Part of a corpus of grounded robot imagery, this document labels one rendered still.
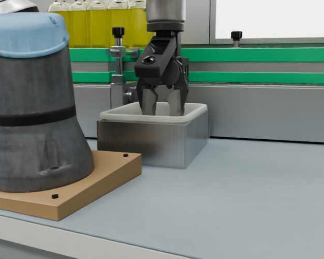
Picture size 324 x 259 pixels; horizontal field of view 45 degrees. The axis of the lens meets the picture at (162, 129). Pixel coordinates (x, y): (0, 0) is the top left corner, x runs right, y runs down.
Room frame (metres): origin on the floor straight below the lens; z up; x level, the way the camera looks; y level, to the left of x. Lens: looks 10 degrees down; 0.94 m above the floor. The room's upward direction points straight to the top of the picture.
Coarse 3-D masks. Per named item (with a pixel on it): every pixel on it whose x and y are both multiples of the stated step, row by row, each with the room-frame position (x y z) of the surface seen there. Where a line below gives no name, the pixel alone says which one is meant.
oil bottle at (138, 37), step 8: (136, 0) 1.02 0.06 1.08; (144, 0) 1.01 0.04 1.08; (128, 8) 1.02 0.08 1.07; (136, 8) 1.01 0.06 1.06; (128, 16) 1.02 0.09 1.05; (136, 16) 1.01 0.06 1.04; (144, 16) 1.01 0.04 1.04; (128, 24) 1.02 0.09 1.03; (136, 24) 1.01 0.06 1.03; (144, 24) 1.01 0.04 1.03; (128, 32) 1.02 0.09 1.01; (136, 32) 1.01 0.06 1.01; (144, 32) 1.01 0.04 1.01; (152, 32) 1.04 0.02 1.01; (136, 40) 1.01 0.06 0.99; (144, 40) 1.01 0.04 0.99; (144, 48) 1.01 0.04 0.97
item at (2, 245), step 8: (0, 240) 0.53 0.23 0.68; (0, 248) 0.53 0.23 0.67; (8, 248) 0.52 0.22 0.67; (16, 248) 0.51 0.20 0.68; (24, 248) 0.51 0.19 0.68; (32, 248) 0.50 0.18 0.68; (0, 256) 0.53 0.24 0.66; (8, 256) 0.52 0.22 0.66; (16, 256) 0.51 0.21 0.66; (24, 256) 0.51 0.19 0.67; (32, 256) 0.50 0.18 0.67; (40, 256) 0.49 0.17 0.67; (48, 256) 0.49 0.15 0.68; (56, 256) 0.48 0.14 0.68; (64, 256) 0.48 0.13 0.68
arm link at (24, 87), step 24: (0, 24) 0.50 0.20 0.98; (24, 24) 0.50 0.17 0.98; (48, 24) 0.52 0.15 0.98; (0, 48) 0.49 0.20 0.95; (24, 48) 0.50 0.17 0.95; (48, 48) 0.51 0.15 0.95; (0, 72) 0.50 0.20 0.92; (24, 72) 0.50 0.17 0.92; (48, 72) 0.51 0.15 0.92; (0, 96) 0.50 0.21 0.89; (24, 96) 0.50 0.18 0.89; (48, 96) 0.51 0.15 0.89; (72, 96) 0.55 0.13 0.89
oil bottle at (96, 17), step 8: (96, 0) 1.05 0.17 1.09; (104, 0) 1.07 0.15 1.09; (88, 8) 1.05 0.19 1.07; (96, 8) 1.04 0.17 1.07; (104, 8) 1.04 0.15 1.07; (88, 16) 1.05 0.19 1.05; (96, 16) 1.04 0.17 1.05; (104, 16) 1.04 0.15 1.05; (88, 24) 1.05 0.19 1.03; (96, 24) 1.04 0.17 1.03; (104, 24) 1.04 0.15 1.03; (88, 32) 1.05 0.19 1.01; (96, 32) 1.04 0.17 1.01; (104, 32) 1.04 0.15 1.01; (88, 40) 1.05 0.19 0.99; (96, 40) 1.04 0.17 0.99; (104, 40) 1.04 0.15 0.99
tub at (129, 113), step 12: (120, 108) 0.80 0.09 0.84; (132, 108) 0.86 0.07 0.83; (156, 108) 0.90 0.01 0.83; (168, 108) 0.89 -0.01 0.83; (192, 108) 0.87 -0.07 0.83; (204, 108) 0.82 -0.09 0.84; (108, 120) 0.71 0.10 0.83; (120, 120) 0.71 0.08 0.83; (132, 120) 0.70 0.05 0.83; (144, 120) 0.68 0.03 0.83; (156, 120) 0.68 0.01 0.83; (168, 120) 0.67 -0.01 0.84; (180, 120) 0.67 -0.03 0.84
